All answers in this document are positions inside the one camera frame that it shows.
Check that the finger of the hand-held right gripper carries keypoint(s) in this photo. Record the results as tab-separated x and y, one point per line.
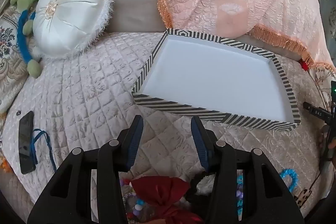
316	111

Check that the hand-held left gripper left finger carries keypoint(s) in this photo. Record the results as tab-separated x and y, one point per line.
132	145

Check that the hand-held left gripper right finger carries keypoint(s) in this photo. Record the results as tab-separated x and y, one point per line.
200	145

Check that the black scrunchie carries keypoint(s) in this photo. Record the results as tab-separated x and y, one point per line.
193	193

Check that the red bow scrunchie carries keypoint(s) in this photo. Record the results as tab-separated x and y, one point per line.
160	190

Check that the striped rectangular tray box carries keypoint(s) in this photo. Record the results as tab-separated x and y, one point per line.
215	77

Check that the person's right hand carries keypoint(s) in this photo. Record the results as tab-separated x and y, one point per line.
323	136

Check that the embroidered beige fabric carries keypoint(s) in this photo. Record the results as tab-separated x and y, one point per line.
321	85

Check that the small red object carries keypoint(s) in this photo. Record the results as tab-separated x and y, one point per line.
304	65

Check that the quilted beige bedspread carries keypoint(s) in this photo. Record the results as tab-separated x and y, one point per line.
86	92

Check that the leopard print hair accessory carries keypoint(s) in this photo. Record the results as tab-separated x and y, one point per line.
303	197

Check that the black smartphone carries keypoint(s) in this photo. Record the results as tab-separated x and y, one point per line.
26	142

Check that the orange tassel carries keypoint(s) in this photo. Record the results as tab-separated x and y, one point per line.
4	165

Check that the white round satin pillow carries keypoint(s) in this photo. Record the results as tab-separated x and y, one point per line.
68	11

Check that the floral upholstered cushion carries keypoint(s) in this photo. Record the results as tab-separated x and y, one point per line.
8	61

